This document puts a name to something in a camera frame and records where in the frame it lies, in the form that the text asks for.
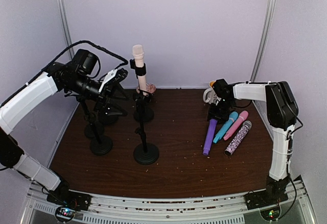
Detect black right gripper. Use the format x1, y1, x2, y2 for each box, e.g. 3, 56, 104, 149
208, 98, 235, 123

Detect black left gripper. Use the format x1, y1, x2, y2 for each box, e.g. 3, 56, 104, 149
66, 73, 131, 117

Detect blue microphone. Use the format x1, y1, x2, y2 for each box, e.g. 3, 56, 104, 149
213, 111, 239, 144

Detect black clamp microphone stand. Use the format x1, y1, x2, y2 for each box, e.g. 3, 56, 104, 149
98, 114, 119, 126

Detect pink microphone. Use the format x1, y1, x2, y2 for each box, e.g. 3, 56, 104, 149
223, 110, 248, 140

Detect glitter purple silver microphone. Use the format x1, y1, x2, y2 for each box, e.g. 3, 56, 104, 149
224, 120, 252, 156

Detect black stand of glitter microphone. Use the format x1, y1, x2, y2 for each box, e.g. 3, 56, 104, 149
79, 98, 104, 139

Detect black stand of blue microphone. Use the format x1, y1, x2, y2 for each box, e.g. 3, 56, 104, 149
89, 122, 113, 156

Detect black stand of purple microphone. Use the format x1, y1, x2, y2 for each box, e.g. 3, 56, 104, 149
132, 90, 160, 165

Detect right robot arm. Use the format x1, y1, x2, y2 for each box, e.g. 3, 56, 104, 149
207, 79, 299, 207

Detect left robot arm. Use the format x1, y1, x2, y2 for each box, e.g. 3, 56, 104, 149
1, 49, 128, 206

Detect black stand of cream microphone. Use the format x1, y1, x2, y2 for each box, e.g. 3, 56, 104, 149
129, 59, 154, 122

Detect cream white microphone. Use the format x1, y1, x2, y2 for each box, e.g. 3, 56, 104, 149
132, 44, 147, 96

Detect white floral mug yellow inside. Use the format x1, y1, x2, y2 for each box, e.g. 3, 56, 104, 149
202, 81, 218, 104

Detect red patterned ceramic bowl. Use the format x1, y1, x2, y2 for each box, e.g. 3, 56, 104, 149
136, 83, 156, 103

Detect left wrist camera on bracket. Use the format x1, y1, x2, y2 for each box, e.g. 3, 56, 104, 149
98, 68, 128, 93

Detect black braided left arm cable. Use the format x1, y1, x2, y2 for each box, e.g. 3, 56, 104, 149
42, 39, 128, 71

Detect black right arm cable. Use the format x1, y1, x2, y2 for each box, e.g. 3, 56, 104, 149
237, 98, 305, 221

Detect aluminium left rear frame post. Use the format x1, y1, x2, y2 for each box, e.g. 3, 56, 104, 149
57, 0, 72, 45

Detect aluminium frame post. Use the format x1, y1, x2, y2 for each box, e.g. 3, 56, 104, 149
250, 0, 277, 82
57, 0, 72, 45

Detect aluminium right rear frame post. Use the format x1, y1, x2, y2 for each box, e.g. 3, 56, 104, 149
250, 0, 277, 82

